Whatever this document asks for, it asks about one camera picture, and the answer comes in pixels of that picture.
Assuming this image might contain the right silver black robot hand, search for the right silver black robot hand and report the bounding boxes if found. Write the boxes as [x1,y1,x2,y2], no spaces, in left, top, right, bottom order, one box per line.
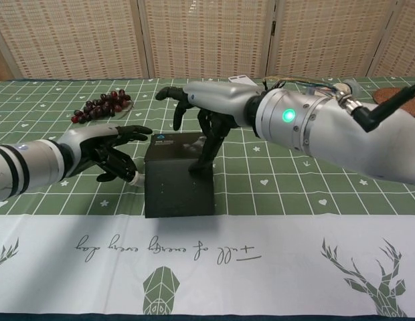
[155,81,262,175]

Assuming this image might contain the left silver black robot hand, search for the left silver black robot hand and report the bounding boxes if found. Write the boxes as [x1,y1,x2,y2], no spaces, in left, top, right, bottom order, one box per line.
[58,125,154,187]

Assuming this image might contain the black paper box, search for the black paper box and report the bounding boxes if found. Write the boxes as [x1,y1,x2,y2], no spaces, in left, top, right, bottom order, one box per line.
[143,132,217,219]

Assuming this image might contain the white folding stand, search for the white folding stand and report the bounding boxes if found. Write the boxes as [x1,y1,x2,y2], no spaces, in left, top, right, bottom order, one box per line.
[227,75,255,86]

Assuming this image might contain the dark red grape bunch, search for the dark red grape bunch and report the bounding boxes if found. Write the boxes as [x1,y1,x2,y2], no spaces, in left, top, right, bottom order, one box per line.
[70,88,135,125]

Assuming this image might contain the bamboo folding screen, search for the bamboo folding screen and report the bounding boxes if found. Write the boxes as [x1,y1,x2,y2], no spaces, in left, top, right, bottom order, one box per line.
[0,0,415,81]

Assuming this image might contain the green grid tablecloth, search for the green grid tablecloth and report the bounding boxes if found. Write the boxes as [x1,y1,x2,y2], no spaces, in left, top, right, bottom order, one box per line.
[0,76,415,317]

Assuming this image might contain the mayonnaise squeeze bottle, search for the mayonnaise squeeze bottle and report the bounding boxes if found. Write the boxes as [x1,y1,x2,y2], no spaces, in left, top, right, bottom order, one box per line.
[343,78,361,98]

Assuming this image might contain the round woven brown coaster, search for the round woven brown coaster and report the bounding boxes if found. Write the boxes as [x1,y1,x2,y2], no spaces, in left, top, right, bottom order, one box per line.
[373,87,415,118]

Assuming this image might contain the thin right wrist wires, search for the thin right wrist wires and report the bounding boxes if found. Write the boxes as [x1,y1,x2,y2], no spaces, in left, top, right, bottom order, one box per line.
[260,76,345,96]

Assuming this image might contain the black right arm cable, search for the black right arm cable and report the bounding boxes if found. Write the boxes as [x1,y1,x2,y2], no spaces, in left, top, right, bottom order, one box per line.
[341,82,415,133]

